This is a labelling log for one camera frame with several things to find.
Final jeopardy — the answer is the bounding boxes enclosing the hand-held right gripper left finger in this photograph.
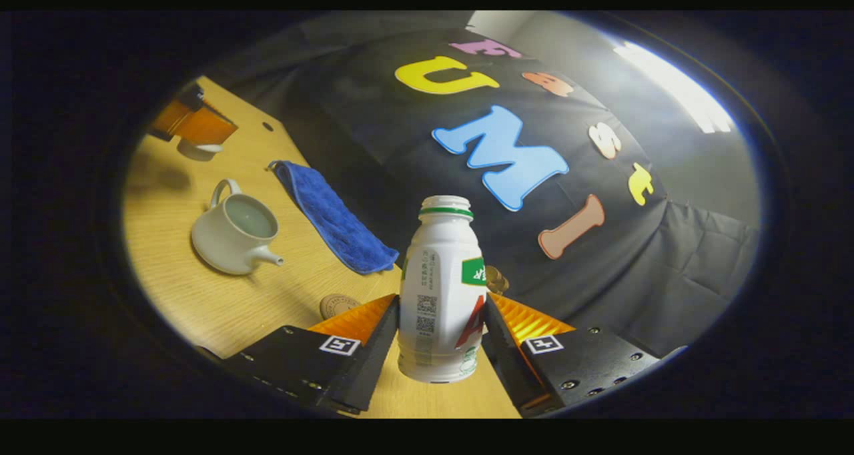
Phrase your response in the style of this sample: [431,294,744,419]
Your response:
[224,294,401,416]

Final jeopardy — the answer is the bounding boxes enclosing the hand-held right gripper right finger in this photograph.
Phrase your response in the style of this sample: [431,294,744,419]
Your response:
[482,294,661,417]

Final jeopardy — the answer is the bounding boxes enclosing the round wooden coaster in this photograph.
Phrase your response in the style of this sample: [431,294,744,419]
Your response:
[320,294,362,320]

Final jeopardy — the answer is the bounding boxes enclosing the white plastic water bottle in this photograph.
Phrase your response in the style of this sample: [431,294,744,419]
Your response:
[397,195,486,384]

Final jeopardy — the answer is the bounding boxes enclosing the white ceramic teacup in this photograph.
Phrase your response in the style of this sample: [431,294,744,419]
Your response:
[191,178,285,276]

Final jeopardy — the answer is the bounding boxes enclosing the blue towel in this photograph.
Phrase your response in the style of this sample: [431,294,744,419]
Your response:
[269,160,400,276]

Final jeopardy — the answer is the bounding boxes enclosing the black backdrop cloth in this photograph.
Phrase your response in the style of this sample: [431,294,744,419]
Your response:
[200,28,761,359]

